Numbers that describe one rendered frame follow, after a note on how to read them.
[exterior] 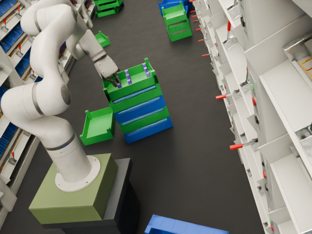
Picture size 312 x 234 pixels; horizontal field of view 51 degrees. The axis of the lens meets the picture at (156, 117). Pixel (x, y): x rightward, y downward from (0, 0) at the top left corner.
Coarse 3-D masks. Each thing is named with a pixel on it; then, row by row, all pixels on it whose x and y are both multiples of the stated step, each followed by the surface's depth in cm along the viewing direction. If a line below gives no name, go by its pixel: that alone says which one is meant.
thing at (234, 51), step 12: (216, 24) 118; (228, 24) 99; (228, 36) 102; (228, 48) 103; (240, 48) 99; (228, 60) 99; (240, 60) 94; (240, 72) 90; (240, 84) 83; (252, 108) 77; (252, 120) 69
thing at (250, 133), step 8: (224, 64) 128; (224, 72) 130; (232, 72) 129; (232, 80) 125; (232, 88) 122; (232, 96) 118; (240, 104) 112; (240, 112) 109; (248, 112) 106; (240, 120) 106; (248, 128) 101; (248, 136) 99; (256, 136) 97; (256, 152) 93; (256, 160) 91; (264, 184) 80
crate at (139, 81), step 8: (120, 72) 194; (136, 72) 197; (144, 72) 196; (152, 72) 177; (120, 80) 197; (136, 80) 191; (144, 80) 179; (152, 80) 180; (104, 88) 178; (112, 88) 192; (120, 88) 178; (128, 88) 179; (136, 88) 180; (112, 96) 179; (120, 96) 181
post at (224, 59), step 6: (210, 0) 113; (216, 0) 113; (210, 6) 117; (216, 6) 115; (210, 12) 124; (216, 12) 116; (216, 36) 123; (222, 48) 124; (222, 54) 125; (222, 60) 127; (228, 90) 135; (228, 102) 146; (234, 126) 146; (240, 156) 157
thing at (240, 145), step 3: (237, 144) 94; (240, 144) 94; (243, 144) 94; (246, 144) 93; (249, 144) 93; (252, 144) 93; (231, 147) 94; (234, 147) 93; (237, 147) 93; (240, 147) 93
